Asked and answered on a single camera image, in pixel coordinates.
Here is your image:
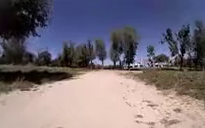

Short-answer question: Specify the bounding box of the large dark broad tree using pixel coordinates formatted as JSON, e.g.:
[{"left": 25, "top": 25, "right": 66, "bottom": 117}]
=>
[{"left": 0, "top": 0, "right": 55, "bottom": 66}]

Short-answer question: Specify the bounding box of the dry grass field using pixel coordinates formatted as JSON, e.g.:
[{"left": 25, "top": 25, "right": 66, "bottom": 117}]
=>
[{"left": 123, "top": 68, "right": 205, "bottom": 113}]

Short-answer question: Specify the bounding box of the dense cluster of trees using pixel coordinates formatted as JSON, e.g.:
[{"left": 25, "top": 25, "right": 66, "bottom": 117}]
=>
[{"left": 190, "top": 19, "right": 205, "bottom": 70}]

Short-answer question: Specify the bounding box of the thin forked tree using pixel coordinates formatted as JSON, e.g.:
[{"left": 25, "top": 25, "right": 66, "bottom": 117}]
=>
[{"left": 160, "top": 23, "right": 193, "bottom": 71}]

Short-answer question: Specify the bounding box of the row of trees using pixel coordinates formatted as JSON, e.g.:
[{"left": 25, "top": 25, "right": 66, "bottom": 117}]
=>
[{"left": 34, "top": 25, "right": 158, "bottom": 69}]

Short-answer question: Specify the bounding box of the dry grass with dark ditch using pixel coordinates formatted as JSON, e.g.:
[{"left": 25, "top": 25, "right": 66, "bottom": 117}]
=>
[{"left": 0, "top": 63, "right": 91, "bottom": 99}]

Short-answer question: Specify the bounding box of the pale sandy dirt path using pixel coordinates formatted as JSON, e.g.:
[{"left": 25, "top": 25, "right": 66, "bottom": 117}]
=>
[{"left": 0, "top": 69, "right": 205, "bottom": 128}]

